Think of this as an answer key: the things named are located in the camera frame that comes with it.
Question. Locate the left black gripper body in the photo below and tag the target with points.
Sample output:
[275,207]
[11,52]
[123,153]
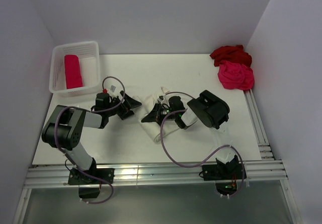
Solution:
[118,107]

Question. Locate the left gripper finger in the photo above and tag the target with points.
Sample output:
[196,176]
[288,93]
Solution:
[125,114]
[128,102]

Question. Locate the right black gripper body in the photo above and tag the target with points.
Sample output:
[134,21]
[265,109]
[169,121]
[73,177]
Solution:
[173,115]

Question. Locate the white t shirt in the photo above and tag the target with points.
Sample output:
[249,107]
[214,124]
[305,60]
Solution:
[153,129]

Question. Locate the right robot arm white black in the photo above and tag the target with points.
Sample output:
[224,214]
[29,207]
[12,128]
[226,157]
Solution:
[169,113]

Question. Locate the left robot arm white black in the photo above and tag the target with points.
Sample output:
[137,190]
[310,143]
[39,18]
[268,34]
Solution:
[65,125]

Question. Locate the rolled pink t shirt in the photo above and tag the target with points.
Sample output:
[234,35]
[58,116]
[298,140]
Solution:
[73,76]

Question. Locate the white plastic basket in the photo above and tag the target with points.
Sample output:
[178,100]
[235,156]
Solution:
[89,59]

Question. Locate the dark red t shirt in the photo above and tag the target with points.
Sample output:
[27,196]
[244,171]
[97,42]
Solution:
[234,54]

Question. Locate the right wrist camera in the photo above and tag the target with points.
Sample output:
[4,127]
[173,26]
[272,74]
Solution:
[161,99]

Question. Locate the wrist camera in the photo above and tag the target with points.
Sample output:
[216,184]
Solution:
[110,90]
[161,99]

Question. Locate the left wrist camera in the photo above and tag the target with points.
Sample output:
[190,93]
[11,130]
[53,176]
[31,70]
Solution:
[110,90]

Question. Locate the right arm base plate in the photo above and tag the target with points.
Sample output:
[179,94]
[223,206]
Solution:
[218,173]

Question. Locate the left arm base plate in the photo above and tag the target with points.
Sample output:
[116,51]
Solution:
[90,182]

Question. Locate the aluminium rail frame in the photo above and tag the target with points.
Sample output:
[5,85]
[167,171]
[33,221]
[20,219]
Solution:
[267,169]

